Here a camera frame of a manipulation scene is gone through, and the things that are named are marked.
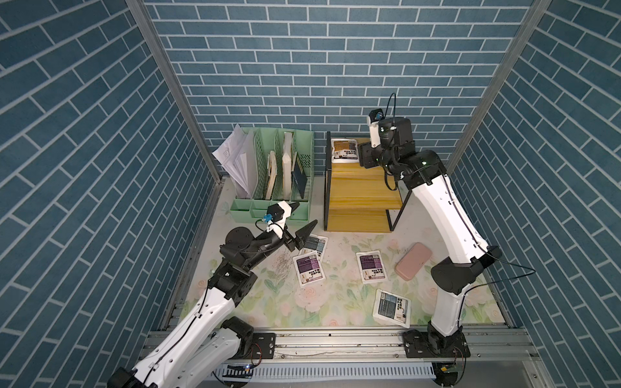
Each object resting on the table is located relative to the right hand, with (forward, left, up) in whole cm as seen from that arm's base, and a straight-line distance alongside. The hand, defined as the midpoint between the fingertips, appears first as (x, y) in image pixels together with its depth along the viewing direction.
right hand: (373, 145), depth 73 cm
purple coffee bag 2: (-20, -5, -42) cm, 46 cm away
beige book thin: (+6, +36, -20) cm, 42 cm away
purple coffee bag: (-23, +19, -40) cm, 50 cm away
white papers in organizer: (+6, +47, -12) cm, 49 cm away
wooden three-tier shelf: (-4, +2, -21) cm, 22 cm away
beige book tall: (+8, +30, -17) cm, 36 cm away
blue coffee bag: (-13, +19, -40) cm, 46 cm away
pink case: (-14, -23, -41) cm, 49 cm away
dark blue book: (+13, +27, -29) cm, 42 cm away
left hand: (-23, +16, -7) cm, 29 cm away
